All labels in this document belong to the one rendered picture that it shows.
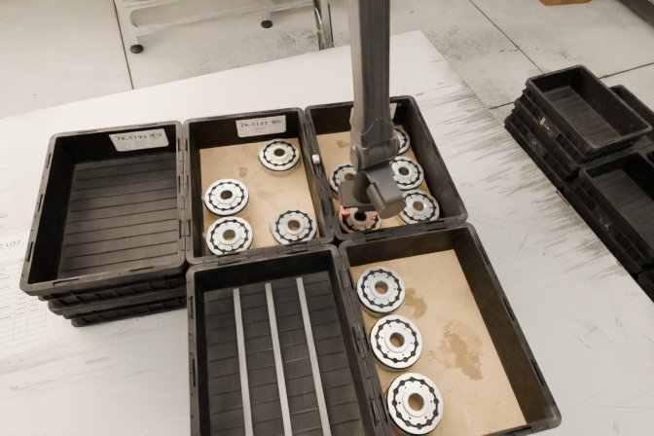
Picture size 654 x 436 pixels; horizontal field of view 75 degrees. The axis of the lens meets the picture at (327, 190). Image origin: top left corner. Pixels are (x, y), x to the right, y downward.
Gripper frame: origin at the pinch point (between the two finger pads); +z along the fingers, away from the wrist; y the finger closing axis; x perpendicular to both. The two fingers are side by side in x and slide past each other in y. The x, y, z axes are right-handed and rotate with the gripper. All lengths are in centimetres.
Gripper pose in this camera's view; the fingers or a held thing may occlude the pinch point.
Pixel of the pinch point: (359, 213)
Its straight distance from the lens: 99.3
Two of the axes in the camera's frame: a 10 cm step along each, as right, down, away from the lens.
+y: 9.9, -0.7, 1.2
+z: -0.6, 5.4, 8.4
